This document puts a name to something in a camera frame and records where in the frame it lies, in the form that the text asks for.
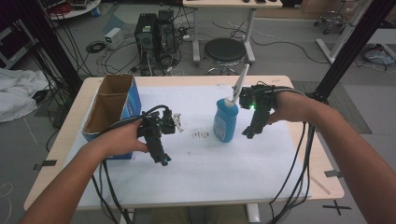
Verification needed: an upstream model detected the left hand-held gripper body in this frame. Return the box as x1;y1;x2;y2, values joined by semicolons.
136;106;177;167

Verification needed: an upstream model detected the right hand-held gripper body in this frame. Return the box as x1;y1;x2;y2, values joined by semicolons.
238;82;278;140

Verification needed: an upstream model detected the blue plastic bottle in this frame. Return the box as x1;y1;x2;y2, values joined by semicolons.
212;97;240;144

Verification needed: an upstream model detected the person's left hand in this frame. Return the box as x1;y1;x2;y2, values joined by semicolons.
100;119;151;157

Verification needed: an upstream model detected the person's right hand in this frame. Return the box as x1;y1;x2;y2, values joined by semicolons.
266;91;314;126

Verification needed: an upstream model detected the black round stool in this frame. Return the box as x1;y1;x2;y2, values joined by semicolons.
203;37;248;77

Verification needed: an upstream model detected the white table mat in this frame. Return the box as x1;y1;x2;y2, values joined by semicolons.
64;84;312;209

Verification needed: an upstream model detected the blue cardboard box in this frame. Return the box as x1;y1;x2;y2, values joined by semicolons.
81;73;143;161

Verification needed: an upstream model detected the white-legged wooden desk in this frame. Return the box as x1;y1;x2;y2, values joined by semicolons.
181;0;284;67

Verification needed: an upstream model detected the black computer tower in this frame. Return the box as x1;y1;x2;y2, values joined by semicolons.
134;12;159;76
155;8;177;64

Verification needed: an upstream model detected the grey floor mat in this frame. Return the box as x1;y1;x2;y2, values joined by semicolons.
291;80;374;135

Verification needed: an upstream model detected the small white box device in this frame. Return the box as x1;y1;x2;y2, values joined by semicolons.
104;26;125;50

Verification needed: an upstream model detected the grey tape piece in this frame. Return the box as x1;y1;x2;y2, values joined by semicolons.
323;169;344;179

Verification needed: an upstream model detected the office chair wheel base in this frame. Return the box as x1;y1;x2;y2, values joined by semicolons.
313;9;350;35

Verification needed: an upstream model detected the white table leg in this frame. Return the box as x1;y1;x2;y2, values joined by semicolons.
245;203;262;224

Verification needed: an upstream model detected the black tape strip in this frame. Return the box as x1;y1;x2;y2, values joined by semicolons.
33;159;58;172

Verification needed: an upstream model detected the black tape cross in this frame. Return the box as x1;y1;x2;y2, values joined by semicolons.
321;199;352;217

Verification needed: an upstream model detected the white crumpled cloth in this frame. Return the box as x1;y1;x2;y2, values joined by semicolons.
0;67;50;123

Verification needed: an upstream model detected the round white table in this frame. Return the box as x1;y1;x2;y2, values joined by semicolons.
40;0;103;21

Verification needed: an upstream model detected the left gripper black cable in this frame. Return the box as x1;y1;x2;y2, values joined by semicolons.
91;104;172;224

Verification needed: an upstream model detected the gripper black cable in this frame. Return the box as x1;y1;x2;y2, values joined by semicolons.
256;81;316;224
91;104;172;224

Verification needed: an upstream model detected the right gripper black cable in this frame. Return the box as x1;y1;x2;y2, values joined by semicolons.
256;81;316;224

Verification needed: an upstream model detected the coiled black cable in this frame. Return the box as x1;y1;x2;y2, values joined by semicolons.
85;40;107;54

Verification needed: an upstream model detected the black metal frame post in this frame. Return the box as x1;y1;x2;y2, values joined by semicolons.
306;0;396;104
17;0;84;98

